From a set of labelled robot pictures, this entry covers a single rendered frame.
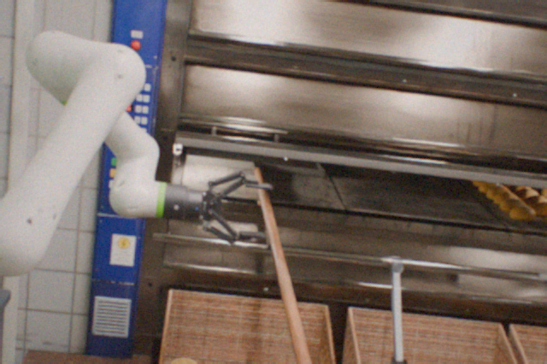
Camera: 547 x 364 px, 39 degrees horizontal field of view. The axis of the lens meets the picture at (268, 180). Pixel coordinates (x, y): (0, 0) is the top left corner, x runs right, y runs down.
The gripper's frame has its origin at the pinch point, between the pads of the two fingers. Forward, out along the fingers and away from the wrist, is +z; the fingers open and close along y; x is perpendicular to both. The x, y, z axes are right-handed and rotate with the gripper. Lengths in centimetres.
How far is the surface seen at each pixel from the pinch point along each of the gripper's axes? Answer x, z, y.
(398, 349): 0, 43, 36
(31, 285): -56, -70, 53
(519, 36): -56, 80, -51
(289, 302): 26.7, 6.1, 13.1
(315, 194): -76, 26, 15
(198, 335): -48, -11, 62
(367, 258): -17.6, 34.2, 16.6
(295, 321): 36.8, 6.5, 13.1
